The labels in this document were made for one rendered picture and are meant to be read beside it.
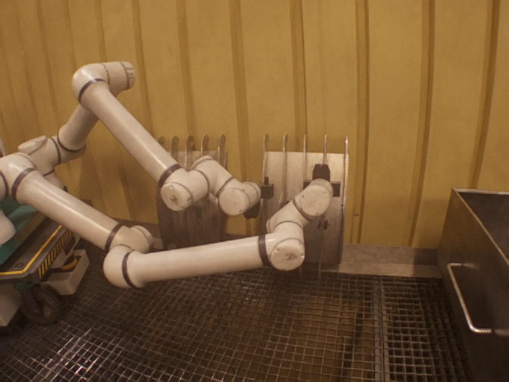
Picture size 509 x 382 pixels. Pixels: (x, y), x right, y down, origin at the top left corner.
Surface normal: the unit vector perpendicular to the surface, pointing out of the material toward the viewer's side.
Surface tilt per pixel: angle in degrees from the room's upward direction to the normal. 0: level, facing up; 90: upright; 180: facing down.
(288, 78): 90
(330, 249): 89
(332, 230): 82
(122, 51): 90
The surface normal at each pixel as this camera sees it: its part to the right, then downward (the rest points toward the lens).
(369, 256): -0.27, 0.38
